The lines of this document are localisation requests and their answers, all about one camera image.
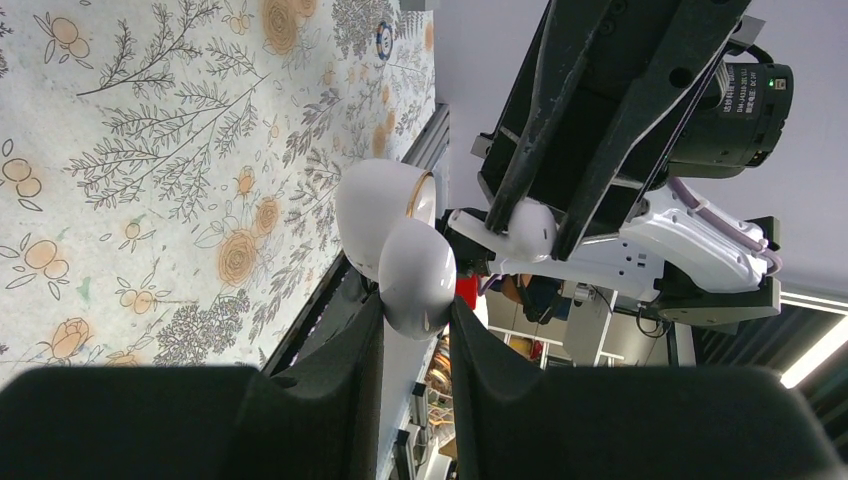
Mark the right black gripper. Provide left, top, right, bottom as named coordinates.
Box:
left=480, top=1, right=795, bottom=260

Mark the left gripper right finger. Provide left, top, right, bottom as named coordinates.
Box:
left=450, top=298, right=597, bottom=479

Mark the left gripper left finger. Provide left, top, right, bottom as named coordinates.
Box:
left=261, top=295, right=384, bottom=479

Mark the white earbud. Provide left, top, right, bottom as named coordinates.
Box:
left=448, top=199, right=557, bottom=263

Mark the white earbud case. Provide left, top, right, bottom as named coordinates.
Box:
left=335, top=158, right=458, bottom=342

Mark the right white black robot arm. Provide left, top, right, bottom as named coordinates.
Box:
left=448, top=1, right=795, bottom=326

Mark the floral table mat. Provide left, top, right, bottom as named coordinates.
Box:
left=1, top=1, right=435, bottom=383

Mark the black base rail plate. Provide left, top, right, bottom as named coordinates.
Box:
left=262, top=103, right=450, bottom=376

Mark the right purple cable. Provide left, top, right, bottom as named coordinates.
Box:
left=665, top=175, right=784, bottom=276

